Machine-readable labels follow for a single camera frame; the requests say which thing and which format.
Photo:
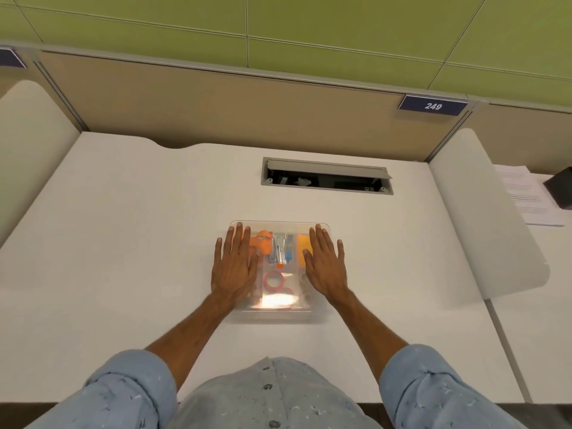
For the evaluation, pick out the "person's left hand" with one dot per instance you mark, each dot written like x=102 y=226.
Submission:
x=233 y=274

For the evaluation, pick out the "person's right hand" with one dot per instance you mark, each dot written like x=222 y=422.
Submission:
x=325 y=272

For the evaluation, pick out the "person's right little finger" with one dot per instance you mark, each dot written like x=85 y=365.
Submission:
x=341 y=253

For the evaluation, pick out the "person's left little finger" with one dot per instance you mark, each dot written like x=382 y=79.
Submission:
x=218 y=251

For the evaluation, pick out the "person's right thumb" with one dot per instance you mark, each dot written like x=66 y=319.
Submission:
x=307 y=263

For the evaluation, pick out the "person's left thumb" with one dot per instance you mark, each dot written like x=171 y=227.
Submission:
x=255 y=263

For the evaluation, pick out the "person's left middle finger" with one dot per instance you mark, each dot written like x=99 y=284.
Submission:
x=238 y=240

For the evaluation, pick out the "person's right middle finger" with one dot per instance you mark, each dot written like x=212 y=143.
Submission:
x=321 y=241

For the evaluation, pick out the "person's left forearm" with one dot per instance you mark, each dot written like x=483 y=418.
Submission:
x=192 y=339

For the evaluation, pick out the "person's right forearm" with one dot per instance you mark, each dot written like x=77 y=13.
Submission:
x=368 y=335

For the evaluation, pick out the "yellow sticky note pad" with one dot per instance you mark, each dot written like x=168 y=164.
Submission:
x=302 y=243

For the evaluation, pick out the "orange tape dispenser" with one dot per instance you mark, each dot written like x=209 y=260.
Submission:
x=262 y=242

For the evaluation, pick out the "silver blue stapler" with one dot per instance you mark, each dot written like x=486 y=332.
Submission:
x=279 y=251

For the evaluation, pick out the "clear plastic organizer tray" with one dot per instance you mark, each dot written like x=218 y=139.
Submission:
x=279 y=313

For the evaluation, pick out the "beige desk partition panel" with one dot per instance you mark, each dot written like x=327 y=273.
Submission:
x=223 y=111

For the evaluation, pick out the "light blue patterned shirt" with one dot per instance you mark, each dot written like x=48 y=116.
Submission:
x=277 y=397

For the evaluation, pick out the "white rounded side divider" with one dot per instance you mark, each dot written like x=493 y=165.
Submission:
x=487 y=218
x=31 y=147

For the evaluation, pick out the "blue number label plate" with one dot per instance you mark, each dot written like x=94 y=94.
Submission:
x=432 y=105

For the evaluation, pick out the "printed white paper sheet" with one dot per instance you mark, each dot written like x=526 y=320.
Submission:
x=527 y=196

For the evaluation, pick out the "black box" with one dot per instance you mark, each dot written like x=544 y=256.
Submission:
x=561 y=187

